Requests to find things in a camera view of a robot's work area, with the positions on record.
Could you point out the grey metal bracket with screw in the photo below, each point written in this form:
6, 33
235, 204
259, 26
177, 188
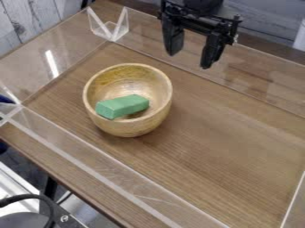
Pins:
58, 215

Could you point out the brown wooden bowl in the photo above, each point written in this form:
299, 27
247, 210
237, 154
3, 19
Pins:
121, 80

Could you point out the black metal table leg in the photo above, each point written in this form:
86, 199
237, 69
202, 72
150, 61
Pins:
51, 188

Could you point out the green rectangular block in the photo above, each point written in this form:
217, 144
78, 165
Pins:
121, 106

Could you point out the clear acrylic corner bracket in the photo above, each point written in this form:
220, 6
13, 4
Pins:
109, 30

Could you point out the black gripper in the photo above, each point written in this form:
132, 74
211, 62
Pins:
205, 17

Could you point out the clear acrylic tray wall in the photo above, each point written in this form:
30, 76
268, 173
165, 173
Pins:
221, 166

